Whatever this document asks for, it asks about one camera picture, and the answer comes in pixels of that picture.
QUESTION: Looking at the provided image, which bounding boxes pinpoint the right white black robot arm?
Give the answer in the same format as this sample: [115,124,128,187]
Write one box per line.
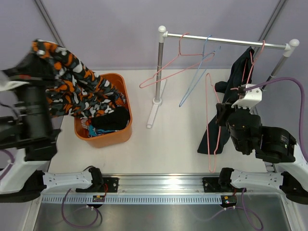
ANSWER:
[216,103,308,205]

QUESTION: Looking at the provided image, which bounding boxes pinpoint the black shorts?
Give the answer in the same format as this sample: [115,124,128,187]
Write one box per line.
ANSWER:
[91,106,130,132]

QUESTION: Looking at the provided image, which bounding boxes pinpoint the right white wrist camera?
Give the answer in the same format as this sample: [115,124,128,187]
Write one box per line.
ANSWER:
[231,84,262,109]

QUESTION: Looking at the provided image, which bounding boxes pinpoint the blue wire hanger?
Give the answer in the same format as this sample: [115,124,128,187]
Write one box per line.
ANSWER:
[179,35,221,107]

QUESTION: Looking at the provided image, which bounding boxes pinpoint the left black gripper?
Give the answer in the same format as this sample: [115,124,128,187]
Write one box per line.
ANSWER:
[3,44,64,140]

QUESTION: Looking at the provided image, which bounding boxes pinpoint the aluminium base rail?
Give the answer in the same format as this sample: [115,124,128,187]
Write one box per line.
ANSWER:
[31,174,293,195]

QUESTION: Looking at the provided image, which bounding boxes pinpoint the pink hanger under navy shorts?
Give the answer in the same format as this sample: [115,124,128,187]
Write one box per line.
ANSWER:
[246,40,266,84]

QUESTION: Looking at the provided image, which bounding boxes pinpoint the silver clothes rack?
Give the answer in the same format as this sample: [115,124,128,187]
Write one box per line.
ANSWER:
[139,26,300,128]

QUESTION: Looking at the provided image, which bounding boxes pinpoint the white slotted cable duct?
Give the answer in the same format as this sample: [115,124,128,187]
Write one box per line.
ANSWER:
[42,194,222,205]

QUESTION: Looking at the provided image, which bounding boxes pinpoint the dark navy shorts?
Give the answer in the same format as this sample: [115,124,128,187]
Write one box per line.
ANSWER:
[197,47,255,155]

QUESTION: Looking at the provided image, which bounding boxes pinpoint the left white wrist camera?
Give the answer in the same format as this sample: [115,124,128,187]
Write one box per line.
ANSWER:
[0,71,29,92]

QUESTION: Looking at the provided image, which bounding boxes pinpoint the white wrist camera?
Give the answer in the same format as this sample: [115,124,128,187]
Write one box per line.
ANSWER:
[0,71,29,92]
[231,84,262,109]

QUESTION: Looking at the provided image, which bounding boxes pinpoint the orange grey camouflage shorts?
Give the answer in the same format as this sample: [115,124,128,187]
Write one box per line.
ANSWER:
[32,39,126,119]

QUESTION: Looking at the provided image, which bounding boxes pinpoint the orange plastic laundry basket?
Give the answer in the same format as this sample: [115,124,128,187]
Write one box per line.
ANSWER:
[74,73,133,148]

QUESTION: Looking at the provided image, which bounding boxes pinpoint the pink wire hanger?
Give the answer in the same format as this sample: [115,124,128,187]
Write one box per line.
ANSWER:
[139,32,215,89]

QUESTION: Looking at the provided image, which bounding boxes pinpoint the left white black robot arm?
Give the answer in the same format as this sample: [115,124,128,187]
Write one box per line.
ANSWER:
[0,52,103,203]

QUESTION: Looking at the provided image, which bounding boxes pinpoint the blue orange patterned shorts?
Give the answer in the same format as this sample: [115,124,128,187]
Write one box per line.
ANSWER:
[81,92,127,138]

